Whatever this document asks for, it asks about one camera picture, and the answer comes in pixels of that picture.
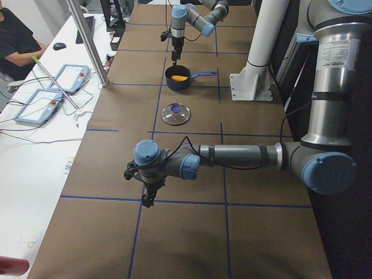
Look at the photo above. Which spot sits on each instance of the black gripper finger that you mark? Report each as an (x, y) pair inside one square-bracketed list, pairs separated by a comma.
[(148, 198), (175, 56)]

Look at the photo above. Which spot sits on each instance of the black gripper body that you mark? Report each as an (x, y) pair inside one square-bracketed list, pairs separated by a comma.
[(152, 183), (176, 44)]

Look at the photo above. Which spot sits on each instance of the yellow corn cob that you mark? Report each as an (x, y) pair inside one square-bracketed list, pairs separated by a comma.
[(178, 78)]

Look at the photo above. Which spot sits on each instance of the glass pot lid purple knob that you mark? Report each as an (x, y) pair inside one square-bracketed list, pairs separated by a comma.
[(176, 114)]

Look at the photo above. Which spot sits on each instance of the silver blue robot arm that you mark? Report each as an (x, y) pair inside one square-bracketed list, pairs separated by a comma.
[(201, 144), (186, 13)]

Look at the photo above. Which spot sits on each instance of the purple black saucepan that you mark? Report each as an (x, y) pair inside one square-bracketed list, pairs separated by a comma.
[(183, 71)]

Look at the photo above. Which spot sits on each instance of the blue teach pendant far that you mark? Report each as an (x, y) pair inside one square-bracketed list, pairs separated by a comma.
[(72, 77)]

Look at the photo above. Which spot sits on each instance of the blue teach pendant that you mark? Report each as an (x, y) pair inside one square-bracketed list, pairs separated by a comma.
[(40, 107), (72, 77)]

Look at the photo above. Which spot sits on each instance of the black computer mouse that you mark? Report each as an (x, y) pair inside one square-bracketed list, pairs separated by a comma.
[(58, 46)]

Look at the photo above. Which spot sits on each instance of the blue teach pendant near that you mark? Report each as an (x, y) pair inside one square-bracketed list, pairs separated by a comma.
[(40, 107)]

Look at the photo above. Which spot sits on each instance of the metal rod green tip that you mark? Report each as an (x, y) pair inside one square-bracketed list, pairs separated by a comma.
[(55, 82)]

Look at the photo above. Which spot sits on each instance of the red cylinder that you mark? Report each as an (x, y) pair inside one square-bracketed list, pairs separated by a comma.
[(11, 266)]

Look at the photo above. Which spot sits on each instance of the person in black shirt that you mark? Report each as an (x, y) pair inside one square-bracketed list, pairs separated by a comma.
[(18, 46)]

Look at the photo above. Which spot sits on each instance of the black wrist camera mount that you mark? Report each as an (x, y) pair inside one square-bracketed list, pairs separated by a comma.
[(132, 171), (165, 35)]

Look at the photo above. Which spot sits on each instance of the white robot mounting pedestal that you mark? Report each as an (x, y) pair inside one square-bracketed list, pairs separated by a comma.
[(252, 83)]

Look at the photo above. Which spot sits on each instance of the aluminium frame post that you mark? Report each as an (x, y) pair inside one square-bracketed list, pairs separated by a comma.
[(88, 41)]

